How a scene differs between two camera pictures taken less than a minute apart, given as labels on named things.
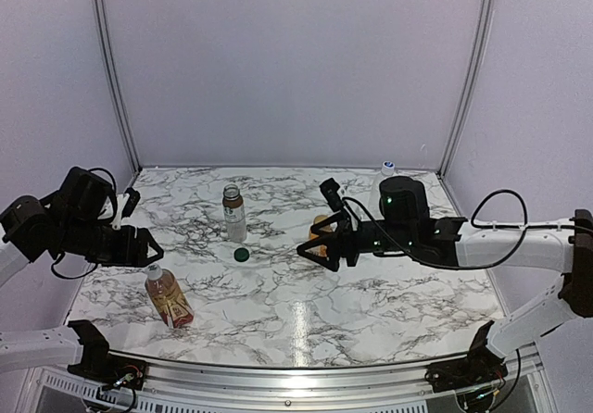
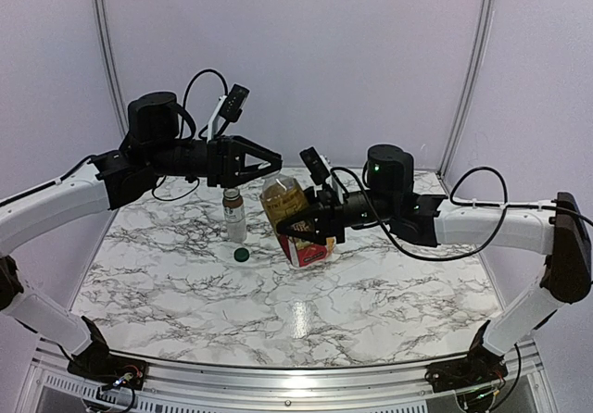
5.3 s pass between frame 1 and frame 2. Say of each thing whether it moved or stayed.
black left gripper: moved
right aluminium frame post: stayed
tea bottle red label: moved
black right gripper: moved
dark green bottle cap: stayed
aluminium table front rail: stayed
